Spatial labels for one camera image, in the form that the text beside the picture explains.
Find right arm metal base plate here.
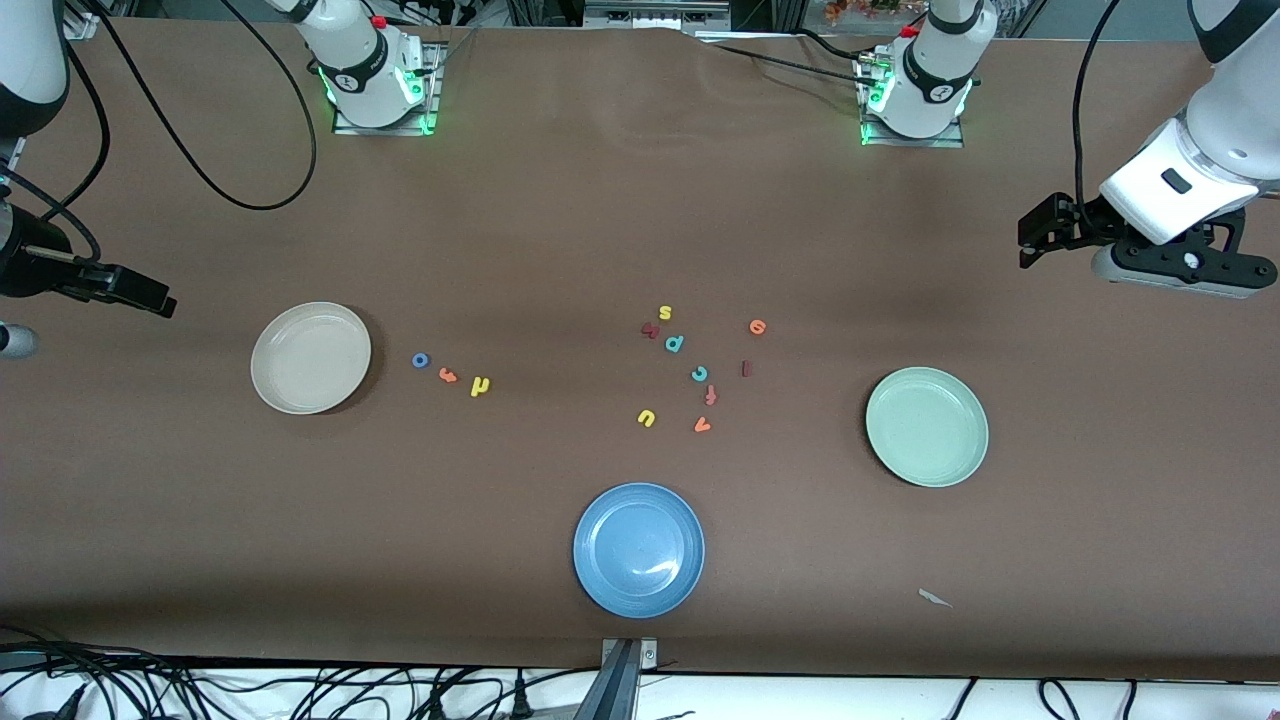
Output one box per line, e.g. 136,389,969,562
332,40,443,137

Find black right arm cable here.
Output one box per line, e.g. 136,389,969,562
0,0,319,263

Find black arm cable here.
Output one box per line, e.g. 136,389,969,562
0,0,319,263
1070,0,1121,236

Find grey metal device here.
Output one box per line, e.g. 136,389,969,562
583,0,731,33

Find beige brown plate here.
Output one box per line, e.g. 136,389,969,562
250,301,373,416

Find blue plate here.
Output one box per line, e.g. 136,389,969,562
572,482,706,620

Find orange artificial flowers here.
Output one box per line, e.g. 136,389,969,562
825,0,906,23

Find black cable on table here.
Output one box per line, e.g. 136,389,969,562
700,28,881,91

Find pale green plate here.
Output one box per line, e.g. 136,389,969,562
865,366,990,489

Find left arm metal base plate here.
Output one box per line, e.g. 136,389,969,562
860,115,967,150

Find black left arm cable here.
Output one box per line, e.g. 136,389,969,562
1070,0,1121,236

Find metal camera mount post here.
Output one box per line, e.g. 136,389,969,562
572,637,661,720

